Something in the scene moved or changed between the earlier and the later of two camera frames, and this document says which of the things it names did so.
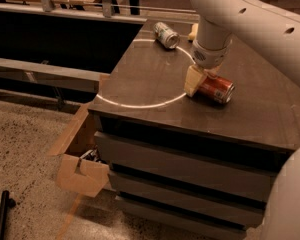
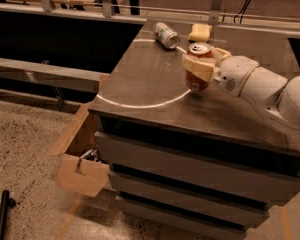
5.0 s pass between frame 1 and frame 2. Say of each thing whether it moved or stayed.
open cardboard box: stayed
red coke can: moved
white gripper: moved
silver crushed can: stayed
